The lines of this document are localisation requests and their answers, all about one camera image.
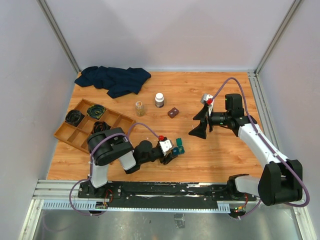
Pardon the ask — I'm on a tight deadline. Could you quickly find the white pill bottle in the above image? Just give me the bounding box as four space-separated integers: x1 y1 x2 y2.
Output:
154 92 165 108

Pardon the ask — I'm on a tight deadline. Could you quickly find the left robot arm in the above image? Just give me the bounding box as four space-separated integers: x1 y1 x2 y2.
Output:
87 127 178 198

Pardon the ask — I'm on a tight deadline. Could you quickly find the teal pill box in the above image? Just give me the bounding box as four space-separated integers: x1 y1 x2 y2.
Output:
172 138 185 156

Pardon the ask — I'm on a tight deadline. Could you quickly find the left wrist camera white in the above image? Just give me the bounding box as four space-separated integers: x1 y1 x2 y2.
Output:
159 139 174 155

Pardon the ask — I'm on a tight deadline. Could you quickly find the aluminium frame post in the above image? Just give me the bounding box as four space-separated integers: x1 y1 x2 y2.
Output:
36 0 81 73
254 0 305 75

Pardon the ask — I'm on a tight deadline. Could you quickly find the wooden compartment tray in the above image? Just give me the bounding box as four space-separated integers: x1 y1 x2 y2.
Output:
54 99 136 154

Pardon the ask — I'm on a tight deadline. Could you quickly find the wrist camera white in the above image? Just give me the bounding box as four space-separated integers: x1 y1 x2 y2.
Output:
159 139 174 155
200 93 214 117

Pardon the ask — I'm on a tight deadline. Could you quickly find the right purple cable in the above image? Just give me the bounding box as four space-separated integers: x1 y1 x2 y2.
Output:
206 77 311 221

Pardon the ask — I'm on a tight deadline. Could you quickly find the clear jar of yellow pills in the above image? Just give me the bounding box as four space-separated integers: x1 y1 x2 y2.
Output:
135 101 146 117

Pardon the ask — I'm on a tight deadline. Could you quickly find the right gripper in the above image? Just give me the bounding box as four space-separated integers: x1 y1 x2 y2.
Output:
188 105 231 139

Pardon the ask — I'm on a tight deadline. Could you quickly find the dark blue cloth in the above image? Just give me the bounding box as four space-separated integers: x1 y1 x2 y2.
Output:
74 66 152 99

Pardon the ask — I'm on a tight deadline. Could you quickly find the right aluminium frame post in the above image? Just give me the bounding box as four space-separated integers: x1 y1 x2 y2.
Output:
254 0 305 75

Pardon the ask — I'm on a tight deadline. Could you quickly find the brown pill box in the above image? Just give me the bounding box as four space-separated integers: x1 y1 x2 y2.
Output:
167 107 180 119

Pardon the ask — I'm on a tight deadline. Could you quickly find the left aluminium frame post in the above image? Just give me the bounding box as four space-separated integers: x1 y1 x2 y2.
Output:
36 0 81 73

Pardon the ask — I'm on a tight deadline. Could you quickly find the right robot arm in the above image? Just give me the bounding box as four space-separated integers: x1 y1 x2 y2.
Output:
188 93 303 206

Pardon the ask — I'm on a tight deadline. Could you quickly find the green yellow coiled cable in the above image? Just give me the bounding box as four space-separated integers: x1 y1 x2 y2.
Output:
86 104 107 120

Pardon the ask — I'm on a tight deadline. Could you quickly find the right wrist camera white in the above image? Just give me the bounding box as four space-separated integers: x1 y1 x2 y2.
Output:
200 93 214 117

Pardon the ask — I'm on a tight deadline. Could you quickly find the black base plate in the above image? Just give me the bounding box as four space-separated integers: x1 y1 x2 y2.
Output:
77 181 257 211

